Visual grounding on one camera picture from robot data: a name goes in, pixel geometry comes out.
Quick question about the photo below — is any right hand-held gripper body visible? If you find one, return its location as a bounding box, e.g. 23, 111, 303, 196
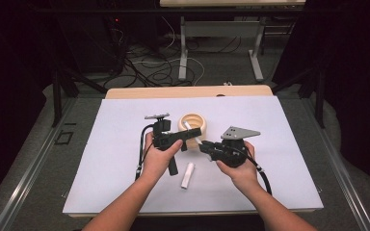
210, 125, 261, 168

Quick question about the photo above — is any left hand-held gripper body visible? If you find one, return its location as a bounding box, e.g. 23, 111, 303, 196
144, 113, 188, 177

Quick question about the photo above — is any cream ribbed pen holder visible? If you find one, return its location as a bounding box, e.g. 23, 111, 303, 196
177, 113, 208, 150

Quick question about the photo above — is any person's right hand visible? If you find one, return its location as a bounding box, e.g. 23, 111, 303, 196
215, 141, 259, 193

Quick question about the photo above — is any person's left hand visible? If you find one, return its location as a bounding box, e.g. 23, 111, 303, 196
140, 131, 185, 185

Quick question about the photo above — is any short white eraser stick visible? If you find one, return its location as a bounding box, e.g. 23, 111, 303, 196
180, 162, 196, 190

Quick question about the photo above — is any wooden table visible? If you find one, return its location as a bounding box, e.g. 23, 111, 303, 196
62, 85, 325, 219

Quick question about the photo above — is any white table mat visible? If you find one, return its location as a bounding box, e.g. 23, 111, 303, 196
62, 95, 325, 216

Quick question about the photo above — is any white-legged desk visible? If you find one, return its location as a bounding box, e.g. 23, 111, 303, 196
159, 0, 306, 82

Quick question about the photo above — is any black metal stand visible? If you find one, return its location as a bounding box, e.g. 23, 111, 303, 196
271, 65, 328, 130
51, 67, 108, 128

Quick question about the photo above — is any black computer tower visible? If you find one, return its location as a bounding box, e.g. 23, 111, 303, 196
56, 13, 125, 75

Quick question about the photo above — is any black crossbar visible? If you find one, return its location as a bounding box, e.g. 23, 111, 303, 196
32, 7, 339, 14

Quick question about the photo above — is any left hand-held gripper cable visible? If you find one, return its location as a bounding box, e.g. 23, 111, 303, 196
134, 123, 155, 182

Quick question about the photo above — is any hand-held gripper cable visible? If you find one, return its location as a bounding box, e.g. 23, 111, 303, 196
134, 123, 155, 182
237, 149, 274, 196

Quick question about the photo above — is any right hand-held gripper cable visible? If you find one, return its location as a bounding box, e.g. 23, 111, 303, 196
237, 149, 274, 196

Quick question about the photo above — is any white floor cable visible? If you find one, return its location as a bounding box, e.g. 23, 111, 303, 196
130, 15, 206, 87

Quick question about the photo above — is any tangle of black floor cables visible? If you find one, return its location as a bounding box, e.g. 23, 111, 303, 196
109, 27, 243, 89

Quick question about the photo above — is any aluminium floor rail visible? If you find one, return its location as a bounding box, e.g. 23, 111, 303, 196
302, 97, 370, 231
0, 97, 78, 231

